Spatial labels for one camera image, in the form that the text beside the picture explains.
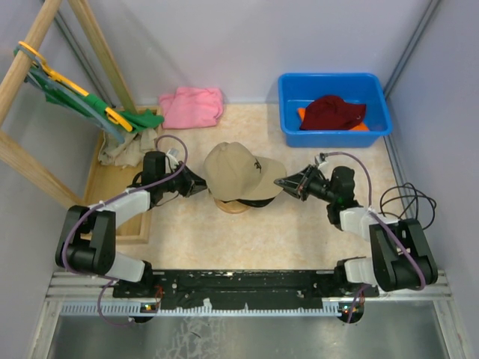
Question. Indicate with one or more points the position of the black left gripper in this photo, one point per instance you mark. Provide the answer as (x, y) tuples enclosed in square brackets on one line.
[(192, 183)]

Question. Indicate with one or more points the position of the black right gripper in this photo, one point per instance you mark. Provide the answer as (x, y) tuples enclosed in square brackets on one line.
[(299, 185)]

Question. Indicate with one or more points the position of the beige cap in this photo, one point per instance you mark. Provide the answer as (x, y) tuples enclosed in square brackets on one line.
[(232, 172)]

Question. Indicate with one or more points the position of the wooden hat stand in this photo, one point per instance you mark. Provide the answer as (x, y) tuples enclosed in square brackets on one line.
[(232, 207)]

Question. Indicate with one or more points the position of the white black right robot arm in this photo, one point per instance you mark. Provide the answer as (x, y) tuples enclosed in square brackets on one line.
[(400, 255)]

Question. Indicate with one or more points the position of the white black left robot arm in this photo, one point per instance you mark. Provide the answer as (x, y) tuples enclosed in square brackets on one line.
[(87, 243)]

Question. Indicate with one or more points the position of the beige crumpled cloth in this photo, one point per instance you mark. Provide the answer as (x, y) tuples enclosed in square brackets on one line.
[(129, 153)]

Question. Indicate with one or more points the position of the dark red cap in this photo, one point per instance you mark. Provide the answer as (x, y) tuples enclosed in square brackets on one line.
[(332, 113)]

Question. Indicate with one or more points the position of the orange cap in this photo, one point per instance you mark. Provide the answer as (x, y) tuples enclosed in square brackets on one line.
[(361, 127)]

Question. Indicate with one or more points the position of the pink cloth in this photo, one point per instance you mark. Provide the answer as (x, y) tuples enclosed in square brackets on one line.
[(191, 108)]

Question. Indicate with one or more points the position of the wooden tray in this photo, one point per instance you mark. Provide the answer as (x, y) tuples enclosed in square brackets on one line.
[(112, 187)]

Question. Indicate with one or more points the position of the blue plastic bin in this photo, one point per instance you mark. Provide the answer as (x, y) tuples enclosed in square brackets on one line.
[(297, 90)]

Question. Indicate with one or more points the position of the yellow hanger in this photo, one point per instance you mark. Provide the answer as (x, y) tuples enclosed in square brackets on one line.
[(63, 78)]

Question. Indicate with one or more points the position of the green cloth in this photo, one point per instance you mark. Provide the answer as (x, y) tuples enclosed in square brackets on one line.
[(58, 92)]

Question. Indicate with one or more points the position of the blue-grey hanger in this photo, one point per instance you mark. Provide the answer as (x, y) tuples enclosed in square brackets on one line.
[(78, 108)]

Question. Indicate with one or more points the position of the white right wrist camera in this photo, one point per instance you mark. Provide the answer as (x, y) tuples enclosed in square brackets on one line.
[(320, 160)]

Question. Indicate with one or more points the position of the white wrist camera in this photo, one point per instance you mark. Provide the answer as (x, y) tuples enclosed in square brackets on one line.
[(320, 160), (172, 161)]

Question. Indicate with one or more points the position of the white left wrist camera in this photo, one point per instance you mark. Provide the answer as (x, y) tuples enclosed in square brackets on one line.
[(172, 161)]

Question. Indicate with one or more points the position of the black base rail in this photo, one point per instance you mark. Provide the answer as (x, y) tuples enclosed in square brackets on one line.
[(248, 292)]

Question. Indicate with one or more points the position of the aluminium frame rail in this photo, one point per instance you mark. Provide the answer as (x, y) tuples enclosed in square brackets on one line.
[(90, 294)]

